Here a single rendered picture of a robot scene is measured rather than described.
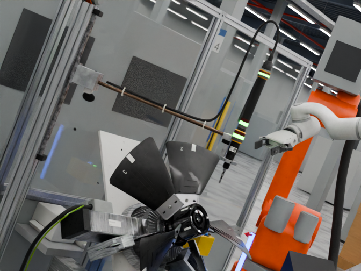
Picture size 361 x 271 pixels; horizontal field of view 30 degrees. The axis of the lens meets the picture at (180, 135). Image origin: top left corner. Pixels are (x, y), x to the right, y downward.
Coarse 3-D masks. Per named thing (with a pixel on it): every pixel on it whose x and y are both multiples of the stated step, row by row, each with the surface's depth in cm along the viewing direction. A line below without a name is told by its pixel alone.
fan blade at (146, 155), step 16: (144, 144) 237; (128, 160) 234; (144, 160) 236; (160, 160) 239; (112, 176) 231; (128, 176) 234; (144, 176) 237; (160, 176) 239; (128, 192) 236; (144, 192) 238; (160, 192) 240
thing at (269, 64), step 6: (270, 54) 249; (270, 60) 249; (264, 66) 248; (270, 66) 248; (234, 144) 250; (228, 150) 251; (234, 150) 250; (228, 156) 251; (234, 156) 252; (228, 168) 252
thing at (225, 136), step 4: (224, 136) 251; (228, 136) 251; (224, 140) 250; (228, 140) 251; (224, 144) 251; (228, 144) 250; (224, 148) 251; (224, 152) 251; (220, 156) 251; (224, 156) 253; (224, 160) 249; (228, 160) 249; (232, 164) 249; (236, 164) 251
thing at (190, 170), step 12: (168, 144) 264; (180, 144) 265; (168, 156) 262; (180, 156) 263; (192, 156) 264; (204, 156) 265; (216, 156) 268; (180, 168) 260; (192, 168) 260; (204, 168) 262; (180, 180) 257; (192, 180) 257; (204, 180) 258; (180, 192) 254; (192, 192) 254
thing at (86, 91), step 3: (84, 90) 258; (87, 90) 258; (90, 90) 258; (84, 93) 259; (87, 93) 258; (90, 93) 258; (84, 96) 258; (87, 96) 258; (90, 96) 258; (93, 96) 259; (84, 99) 259; (87, 99) 258; (90, 99) 258; (93, 99) 259
